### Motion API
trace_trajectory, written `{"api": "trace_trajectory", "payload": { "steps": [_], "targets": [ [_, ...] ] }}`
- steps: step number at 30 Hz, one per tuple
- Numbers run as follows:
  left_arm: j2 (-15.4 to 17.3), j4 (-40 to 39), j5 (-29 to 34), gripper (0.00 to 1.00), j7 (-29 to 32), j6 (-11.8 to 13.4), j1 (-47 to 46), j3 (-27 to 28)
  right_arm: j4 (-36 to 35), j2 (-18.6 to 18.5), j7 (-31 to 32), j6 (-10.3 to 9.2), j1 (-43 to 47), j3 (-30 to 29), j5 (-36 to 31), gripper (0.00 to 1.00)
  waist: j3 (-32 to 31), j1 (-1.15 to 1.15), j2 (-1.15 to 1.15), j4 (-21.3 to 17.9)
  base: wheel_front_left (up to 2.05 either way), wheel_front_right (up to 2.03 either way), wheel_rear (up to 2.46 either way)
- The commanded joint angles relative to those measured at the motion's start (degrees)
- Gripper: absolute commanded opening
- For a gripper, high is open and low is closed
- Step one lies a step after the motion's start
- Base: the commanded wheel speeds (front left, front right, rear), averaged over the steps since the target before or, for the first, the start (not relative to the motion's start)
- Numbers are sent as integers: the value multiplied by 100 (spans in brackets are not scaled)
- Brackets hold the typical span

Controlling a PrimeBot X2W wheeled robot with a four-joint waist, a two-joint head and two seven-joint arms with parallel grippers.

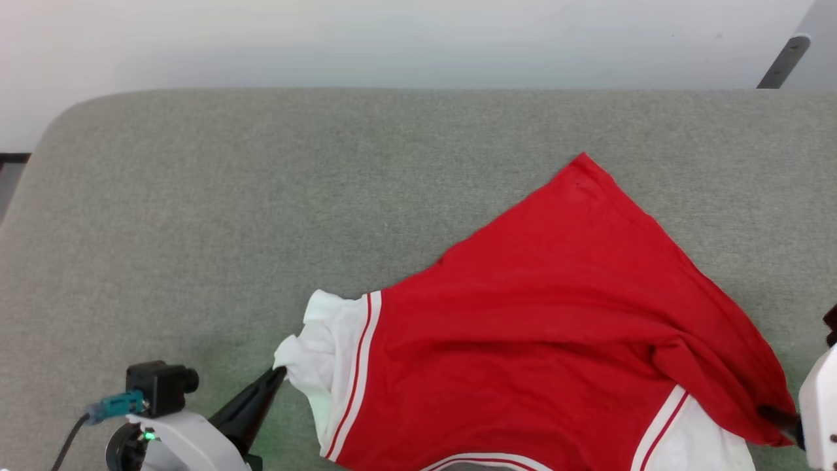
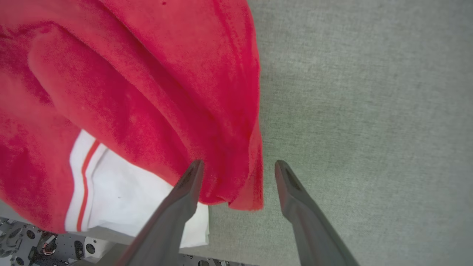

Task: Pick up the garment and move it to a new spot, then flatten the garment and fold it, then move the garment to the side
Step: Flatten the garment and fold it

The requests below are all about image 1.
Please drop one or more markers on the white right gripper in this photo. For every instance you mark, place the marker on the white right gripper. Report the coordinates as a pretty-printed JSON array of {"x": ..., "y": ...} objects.
[{"x": 820, "y": 405}]

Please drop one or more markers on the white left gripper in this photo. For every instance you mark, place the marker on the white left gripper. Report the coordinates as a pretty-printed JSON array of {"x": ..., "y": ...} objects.
[{"x": 189, "y": 445}]

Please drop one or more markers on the red and white garment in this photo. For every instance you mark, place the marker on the red and white garment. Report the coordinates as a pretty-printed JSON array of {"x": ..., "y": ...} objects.
[{"x": 556, "y": 314}]

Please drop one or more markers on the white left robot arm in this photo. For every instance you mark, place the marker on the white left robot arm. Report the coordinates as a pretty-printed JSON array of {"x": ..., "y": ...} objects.
[{"x": 124, "y": 454}]

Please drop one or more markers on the black framed panel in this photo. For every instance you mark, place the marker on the black framed panel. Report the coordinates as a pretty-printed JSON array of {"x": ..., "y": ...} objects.
[{"x": 13, "y": 158}]

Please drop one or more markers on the grey metal bar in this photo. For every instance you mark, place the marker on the grey metal bar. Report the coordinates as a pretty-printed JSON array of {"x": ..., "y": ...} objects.
[{"x": 785, "y": 62}]

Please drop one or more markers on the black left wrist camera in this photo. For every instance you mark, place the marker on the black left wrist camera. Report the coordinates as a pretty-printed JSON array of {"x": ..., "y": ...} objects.
[{"x": 160, "y": 386}]

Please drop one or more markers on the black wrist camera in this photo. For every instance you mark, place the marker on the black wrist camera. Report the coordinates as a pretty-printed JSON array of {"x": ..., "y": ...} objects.
[
  {"x": 831, "y": 326},
  {"x": 160, "y": 386}
]

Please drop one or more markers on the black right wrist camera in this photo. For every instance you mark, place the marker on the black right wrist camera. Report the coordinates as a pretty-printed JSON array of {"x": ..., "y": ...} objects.
[{"x": 831, "y": 326}]

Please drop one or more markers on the teal left camera connector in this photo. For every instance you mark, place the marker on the teal left camera connector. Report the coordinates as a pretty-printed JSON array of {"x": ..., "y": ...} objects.
[{"x": 118, "y": 404}]

